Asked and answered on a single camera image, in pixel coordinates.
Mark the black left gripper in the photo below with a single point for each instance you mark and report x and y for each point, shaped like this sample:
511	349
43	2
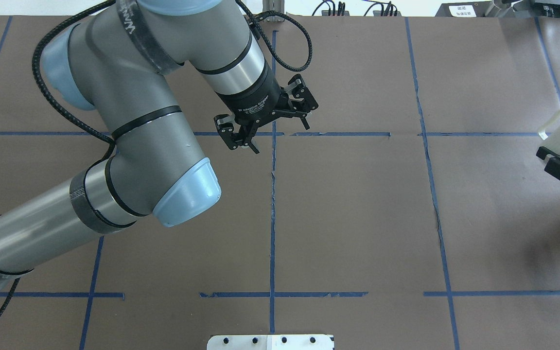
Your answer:
254	102

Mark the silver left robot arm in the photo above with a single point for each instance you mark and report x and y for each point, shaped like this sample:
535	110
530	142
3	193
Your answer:
104	70

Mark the black label box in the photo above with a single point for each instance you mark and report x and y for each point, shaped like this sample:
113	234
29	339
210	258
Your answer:
472	9

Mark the grey aluminium frame post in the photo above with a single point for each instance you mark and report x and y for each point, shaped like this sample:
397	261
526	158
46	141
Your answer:
274	6

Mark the white pedestal base plate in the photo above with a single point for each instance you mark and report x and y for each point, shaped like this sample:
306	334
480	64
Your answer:
272	342

